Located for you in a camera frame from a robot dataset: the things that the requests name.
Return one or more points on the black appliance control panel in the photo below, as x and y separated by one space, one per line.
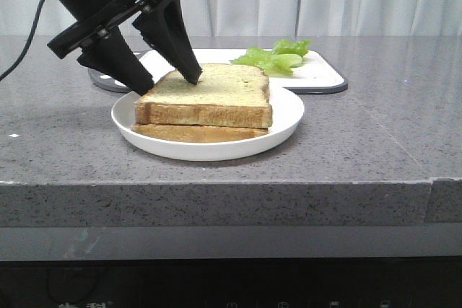
296 282

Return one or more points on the green lettuce leaf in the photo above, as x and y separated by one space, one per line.
281 60

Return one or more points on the thick top bread slice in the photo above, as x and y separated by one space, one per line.
225 95

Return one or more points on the white round plate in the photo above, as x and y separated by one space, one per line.
288 110

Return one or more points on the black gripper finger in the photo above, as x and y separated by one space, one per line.
112 56
162 28

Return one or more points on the thin bottom bread slice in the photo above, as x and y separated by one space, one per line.
198 134

